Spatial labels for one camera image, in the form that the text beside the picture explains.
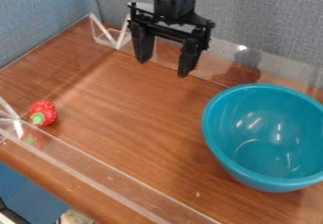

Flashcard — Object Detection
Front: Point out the clear acrylic front barrier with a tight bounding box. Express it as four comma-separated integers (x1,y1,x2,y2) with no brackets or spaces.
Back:
0,96,220,224

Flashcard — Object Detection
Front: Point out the clear acrylic barrier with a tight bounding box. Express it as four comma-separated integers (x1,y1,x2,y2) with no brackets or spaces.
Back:
86,12,323,99
0,96,220,224

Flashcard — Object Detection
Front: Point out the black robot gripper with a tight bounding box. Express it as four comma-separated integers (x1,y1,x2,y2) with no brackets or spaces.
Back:
126,0,214,78

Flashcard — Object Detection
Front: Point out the clear acrylic back barrier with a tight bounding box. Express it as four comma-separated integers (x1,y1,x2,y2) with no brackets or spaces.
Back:
86,12,323,99

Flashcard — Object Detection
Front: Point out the clear acrylic corner bracket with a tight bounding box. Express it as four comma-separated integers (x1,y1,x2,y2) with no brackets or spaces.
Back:
89,13,130,50

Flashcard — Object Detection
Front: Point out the blue plastic bowl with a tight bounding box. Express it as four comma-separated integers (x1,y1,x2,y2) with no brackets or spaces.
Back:
201,84,323,193

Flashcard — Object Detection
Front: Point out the red toy strawberry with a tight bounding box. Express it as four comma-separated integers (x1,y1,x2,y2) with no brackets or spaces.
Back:
29,101,57,126

